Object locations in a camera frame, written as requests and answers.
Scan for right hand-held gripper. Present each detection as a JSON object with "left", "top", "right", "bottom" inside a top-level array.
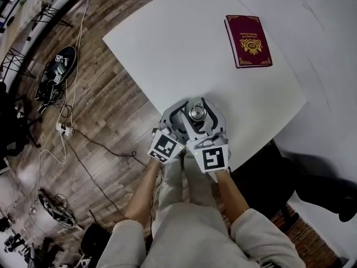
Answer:
[{"left": 180, "top": 97, "right": 231, "bottom": 175}]

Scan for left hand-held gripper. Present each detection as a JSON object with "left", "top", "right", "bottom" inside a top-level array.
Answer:
[{"left": 147, "top": 101, "right": 191, "bottom": 166}]

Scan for small silver metal can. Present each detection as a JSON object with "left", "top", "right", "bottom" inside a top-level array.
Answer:
[{"left": 187, "top": 101, "right": 209, "bottom": 123}]

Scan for person's left forearm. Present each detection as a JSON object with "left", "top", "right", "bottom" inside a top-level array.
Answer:
[{"left": 124, "top": 159, "right": 162, "bottom": 228}]

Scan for person's right forearm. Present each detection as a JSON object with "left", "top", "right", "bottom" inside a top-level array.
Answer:
[{"left": 216, "top": 170, "right": 250, "bottom": 224}]

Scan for dark red hardcover book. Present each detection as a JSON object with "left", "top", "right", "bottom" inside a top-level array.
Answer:
[{"left": 224, "top": 15, "right": 273, "bottom": 69}]

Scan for person's beige trousers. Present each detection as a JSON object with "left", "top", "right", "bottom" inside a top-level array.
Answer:
[{"left": 150, "top": 152, "right": 252, "bottom": 268}]

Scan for white power strip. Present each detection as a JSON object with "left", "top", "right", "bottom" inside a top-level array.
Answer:
[{"left": 55, "top": 122, "right": 74, "bottom": 137}]

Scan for black open bag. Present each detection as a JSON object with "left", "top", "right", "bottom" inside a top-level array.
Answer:
[{"left": 41, "top": 45, "right": 78, "bottom": 87}]

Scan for black bag on floor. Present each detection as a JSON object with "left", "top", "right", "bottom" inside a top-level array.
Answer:
[{"left": 35, "top": 76, "right": 68, "bottom": 114}]

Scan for person's beige sweatshirt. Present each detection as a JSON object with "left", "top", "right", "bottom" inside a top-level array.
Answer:
[{"left": 96, "top": 208, "right": 307, "bottom": 268}]

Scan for black backpack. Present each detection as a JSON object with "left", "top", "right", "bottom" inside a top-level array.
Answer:
[{"left": 80, "top": 223, "right": 113, "bottom": 262}]

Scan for white table with black legs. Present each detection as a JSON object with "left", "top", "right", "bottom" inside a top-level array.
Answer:
[{"left": 0, "top": 0, "right": 74, "bottom": 79}]

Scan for pile of dark equipment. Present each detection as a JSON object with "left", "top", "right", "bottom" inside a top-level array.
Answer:
[{"left": 0, "top": 230, "right": 65, "bottom": 268}]

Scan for black cable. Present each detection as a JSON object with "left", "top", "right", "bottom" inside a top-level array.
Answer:
[
  {"left": 62, "top": 135, "right": 124, "bottom": 221},
  {"left": 71, "top": 128, "right": 149, "bottom": 168}
]

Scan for long white cable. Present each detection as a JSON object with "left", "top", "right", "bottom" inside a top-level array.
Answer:
[{"left": 29, "top": 0, "right": 94, "bottom": 214}]

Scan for black ring-shaped device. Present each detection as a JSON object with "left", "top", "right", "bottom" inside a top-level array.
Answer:
[{"left": 37, "top": 188, "right": 83, "bottom": 231}]

